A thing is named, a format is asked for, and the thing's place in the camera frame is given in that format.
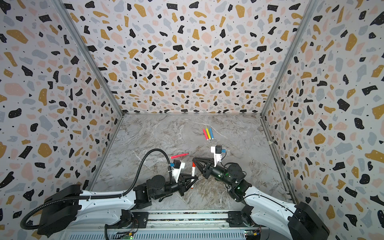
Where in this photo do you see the pink highlighter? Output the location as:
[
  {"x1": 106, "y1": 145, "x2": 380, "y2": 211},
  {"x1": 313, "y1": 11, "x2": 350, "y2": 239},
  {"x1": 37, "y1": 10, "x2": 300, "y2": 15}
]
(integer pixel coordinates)
[
  {"x1": 203, "y1": 129, "x2": 209, "y2": 141},
  {"x1": 171, "y1": 153, "x2": 189, "y2": 159}
]

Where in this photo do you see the black corrugated cable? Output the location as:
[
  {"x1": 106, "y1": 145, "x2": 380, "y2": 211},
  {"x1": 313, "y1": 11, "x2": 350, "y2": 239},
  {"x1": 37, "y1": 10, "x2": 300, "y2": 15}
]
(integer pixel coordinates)
[{"x1": 20, "y1": 148, "x2": 174, "y2": 230}]

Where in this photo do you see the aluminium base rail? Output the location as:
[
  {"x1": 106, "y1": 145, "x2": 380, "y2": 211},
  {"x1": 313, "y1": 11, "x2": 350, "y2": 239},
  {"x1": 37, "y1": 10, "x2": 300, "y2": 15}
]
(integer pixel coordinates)
[{"x1": 55, "y1": 210, "x2": 301, "y2": 240}]

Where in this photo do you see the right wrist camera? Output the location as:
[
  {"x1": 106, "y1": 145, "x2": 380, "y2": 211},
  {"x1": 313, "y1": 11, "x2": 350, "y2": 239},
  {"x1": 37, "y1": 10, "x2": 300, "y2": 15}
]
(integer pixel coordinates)
[{"x1": 211, "y1": 145, "x2": 226, "y2": 167}]

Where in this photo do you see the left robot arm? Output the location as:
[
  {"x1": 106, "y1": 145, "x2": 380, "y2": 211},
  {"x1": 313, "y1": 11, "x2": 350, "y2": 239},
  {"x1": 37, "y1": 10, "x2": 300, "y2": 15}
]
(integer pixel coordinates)
[{"x1": 37, "y1": 174, "x2": 198, "y2": 237}]

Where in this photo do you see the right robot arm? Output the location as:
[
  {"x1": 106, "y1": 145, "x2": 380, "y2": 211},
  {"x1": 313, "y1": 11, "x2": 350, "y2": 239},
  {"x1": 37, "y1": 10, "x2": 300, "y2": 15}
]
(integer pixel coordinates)
[{"x1": 193, "y1": 158, "x2": 330, "y2": 240}]

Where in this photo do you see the yellow highlighter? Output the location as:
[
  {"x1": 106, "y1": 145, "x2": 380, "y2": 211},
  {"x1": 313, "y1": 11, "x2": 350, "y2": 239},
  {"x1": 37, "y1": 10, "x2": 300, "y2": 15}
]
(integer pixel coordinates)
[{"x1": 206, "y1": 128, "x2": 212, "y2": 140}]

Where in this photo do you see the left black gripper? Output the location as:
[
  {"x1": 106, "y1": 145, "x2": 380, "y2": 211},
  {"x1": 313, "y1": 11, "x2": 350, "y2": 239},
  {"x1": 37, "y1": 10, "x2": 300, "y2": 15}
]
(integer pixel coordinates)
[{"x1": 153, "y1": 172, "x2": 198, "y2": 201}]

